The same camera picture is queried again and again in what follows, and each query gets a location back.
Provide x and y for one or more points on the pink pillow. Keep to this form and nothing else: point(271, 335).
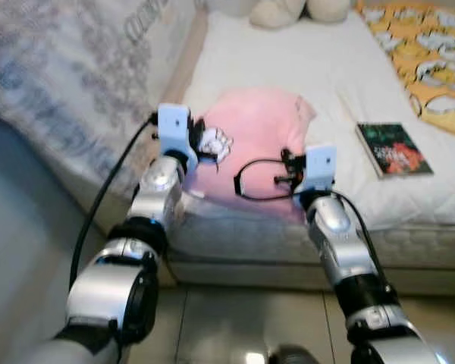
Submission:
point(254, 129)

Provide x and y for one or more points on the dark cover book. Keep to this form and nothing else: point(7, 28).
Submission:
point(394, 148)

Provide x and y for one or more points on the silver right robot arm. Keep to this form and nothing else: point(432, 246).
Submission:
point(349, 258)

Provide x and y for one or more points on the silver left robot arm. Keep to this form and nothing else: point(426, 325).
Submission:
point(106, 284)

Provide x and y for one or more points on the white bedsheet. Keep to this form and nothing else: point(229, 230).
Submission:
point(326, 76)

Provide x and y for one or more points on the beige bed base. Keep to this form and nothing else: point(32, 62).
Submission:
point(250, 278)

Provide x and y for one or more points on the grey patterned white blanket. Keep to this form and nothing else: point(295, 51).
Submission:
point(61, 76)

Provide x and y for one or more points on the cream plush toy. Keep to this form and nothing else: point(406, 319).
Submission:
point(288, 11)

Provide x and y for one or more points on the yellow patterned blanket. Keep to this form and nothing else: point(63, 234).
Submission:
point(432, 53)

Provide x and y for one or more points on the dark robot foot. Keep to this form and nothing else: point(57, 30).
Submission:
point(288, 356)

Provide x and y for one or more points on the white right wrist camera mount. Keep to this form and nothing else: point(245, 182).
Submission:
point(318, 167)

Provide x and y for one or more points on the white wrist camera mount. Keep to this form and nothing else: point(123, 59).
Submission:
point(173, 125)
point(318, 167)

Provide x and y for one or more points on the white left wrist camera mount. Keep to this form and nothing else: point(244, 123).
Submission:
point(173, 125)

